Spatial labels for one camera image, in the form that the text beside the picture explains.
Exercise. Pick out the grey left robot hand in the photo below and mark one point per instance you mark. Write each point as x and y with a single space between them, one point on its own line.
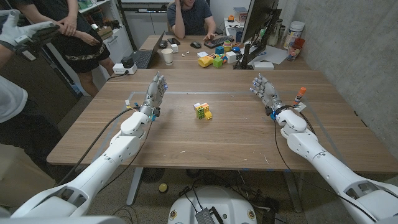
155 93

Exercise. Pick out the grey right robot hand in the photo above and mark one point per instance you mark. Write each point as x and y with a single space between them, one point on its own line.
270 95

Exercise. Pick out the black monitor on arm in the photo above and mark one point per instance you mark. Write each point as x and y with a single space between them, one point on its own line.
258 15

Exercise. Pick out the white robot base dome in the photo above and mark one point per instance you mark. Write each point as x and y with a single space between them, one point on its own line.
224 202

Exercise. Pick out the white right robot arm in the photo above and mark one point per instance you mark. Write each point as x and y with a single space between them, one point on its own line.
326 165

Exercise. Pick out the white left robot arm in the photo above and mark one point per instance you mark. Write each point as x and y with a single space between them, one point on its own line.
93 177

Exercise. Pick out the orange capped glue stick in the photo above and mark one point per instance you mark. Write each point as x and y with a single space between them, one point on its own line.
300 95

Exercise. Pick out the colourful lego brick stack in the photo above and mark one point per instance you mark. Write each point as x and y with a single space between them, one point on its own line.
203 111

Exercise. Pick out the white paper tag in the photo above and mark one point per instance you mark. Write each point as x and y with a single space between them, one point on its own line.
300 107

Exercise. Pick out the black laptop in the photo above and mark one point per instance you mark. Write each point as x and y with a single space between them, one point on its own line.
143 57

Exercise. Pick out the white paper cup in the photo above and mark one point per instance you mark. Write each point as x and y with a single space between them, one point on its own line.
168 57

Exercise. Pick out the white paper sheet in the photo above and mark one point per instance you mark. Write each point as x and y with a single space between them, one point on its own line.
275 54

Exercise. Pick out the black power adapter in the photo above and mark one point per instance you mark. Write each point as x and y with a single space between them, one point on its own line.
127 61

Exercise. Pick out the white power strip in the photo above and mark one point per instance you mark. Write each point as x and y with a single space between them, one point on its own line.
118 69

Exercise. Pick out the red snack cup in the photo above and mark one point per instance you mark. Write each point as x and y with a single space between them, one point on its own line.
293 51

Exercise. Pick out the small metal key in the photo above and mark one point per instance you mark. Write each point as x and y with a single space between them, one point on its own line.
185 53

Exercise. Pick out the white cube box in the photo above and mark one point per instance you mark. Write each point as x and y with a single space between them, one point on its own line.
230 58

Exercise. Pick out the black smartphone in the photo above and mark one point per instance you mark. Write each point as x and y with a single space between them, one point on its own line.
174 41

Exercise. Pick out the yellow toy cup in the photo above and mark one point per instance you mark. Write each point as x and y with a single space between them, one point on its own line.
205 61

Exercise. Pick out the small flat white card box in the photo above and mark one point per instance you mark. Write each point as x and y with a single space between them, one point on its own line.
202 54

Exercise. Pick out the green toy cube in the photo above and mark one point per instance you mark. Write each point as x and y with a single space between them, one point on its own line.
217 63

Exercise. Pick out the steel drink bottle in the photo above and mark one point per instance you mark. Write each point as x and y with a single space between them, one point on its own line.
275 32

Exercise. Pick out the black computer mouse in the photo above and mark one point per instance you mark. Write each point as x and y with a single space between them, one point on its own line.
196 45

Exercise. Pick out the white drawer cabinet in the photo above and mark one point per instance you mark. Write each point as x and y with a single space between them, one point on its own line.
119 40

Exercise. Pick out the stacked colourful toy cups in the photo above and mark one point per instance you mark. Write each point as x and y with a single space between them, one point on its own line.
227 46

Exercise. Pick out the white and yellow box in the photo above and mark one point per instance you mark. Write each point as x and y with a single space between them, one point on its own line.
293 32

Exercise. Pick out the blue toy block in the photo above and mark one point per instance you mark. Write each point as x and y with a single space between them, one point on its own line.
219 50

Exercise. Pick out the black keyboard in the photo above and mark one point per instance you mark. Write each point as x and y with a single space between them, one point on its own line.
217 42

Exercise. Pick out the cardboard box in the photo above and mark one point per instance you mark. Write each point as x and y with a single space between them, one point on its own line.
105 32

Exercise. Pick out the black floor fan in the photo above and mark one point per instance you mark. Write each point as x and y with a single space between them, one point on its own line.
152 175

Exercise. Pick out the clear plastic storage box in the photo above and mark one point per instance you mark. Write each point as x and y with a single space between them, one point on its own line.
240 14

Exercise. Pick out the seated person in dark shirt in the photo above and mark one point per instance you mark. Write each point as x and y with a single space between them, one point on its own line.
191 15

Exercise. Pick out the standing person in black clothes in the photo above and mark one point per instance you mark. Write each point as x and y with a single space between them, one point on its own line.
74 46

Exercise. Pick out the yellow ball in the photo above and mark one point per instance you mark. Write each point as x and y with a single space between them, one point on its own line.
163 188

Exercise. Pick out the grey table leg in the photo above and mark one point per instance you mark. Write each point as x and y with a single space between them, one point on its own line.
293 191
134 186

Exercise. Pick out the grey finned electronics box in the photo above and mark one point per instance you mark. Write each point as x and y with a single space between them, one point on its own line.
205 217

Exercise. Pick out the person in white shirt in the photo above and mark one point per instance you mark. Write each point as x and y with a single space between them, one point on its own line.
12 96

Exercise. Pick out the white motion capture glove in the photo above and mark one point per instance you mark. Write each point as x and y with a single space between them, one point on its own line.
18 31

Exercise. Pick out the white robot torso edge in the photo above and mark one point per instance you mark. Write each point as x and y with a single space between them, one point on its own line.
62 220

